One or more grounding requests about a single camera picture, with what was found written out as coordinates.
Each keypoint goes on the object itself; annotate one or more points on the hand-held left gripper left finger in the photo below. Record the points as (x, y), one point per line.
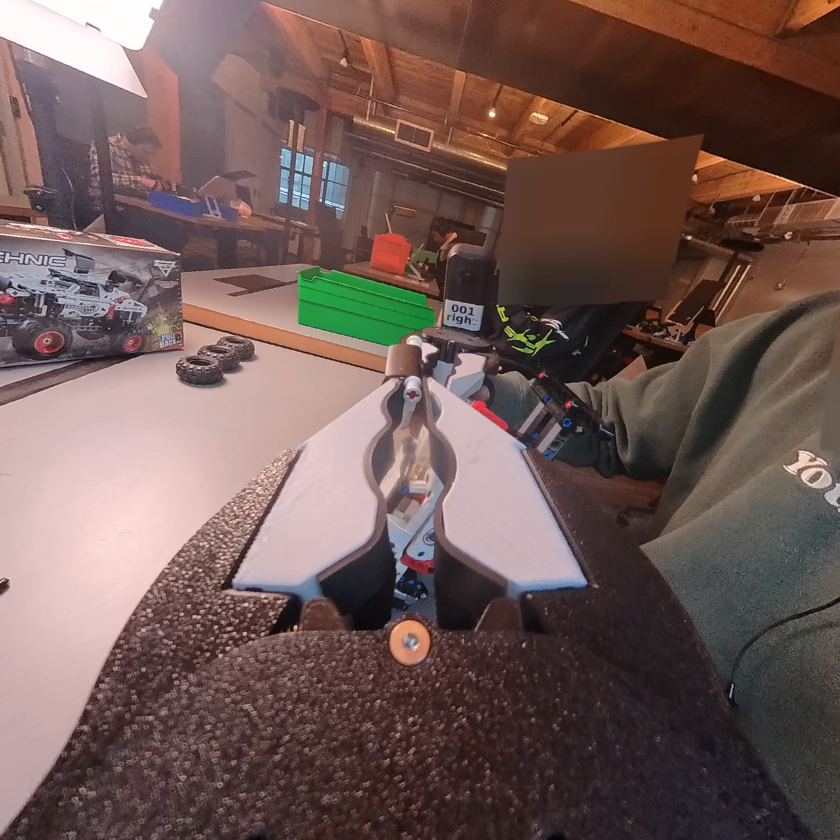
(315, 512)

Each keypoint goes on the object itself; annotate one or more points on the person's right forearm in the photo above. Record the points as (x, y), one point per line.
(656, 394)

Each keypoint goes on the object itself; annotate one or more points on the red plastic box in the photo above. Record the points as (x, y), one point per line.
(390, 256)

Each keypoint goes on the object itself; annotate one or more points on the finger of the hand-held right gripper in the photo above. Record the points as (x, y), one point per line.
(472, 384)
(443, 367)

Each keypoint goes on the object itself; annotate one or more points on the green plastic box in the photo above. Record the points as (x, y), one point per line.
(354, 308)

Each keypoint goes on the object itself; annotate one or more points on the bright light panel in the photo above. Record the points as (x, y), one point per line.
(79, 46)

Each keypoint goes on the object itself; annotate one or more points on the black lego connector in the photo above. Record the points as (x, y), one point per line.
(401, 361)

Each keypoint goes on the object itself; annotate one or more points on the white lego monster truck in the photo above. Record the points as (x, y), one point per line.
(413, 512)

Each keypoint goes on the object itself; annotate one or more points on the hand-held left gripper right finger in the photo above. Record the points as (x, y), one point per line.
(512, 518)

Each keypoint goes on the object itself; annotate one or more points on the dark cardboard lego box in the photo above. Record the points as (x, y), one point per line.
(85, 295)

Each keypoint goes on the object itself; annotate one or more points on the person's green sweatshirt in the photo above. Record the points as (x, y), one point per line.
(754, 590)

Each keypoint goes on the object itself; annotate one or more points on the paned window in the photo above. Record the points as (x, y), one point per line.
(313, 177)

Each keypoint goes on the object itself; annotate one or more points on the blue parts tray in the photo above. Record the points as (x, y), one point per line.
(177, 203)

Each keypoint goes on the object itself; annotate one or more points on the long wooden workbench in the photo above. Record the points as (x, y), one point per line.
(216, 226)

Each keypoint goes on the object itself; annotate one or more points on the wood edged table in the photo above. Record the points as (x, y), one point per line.
(262, 308)

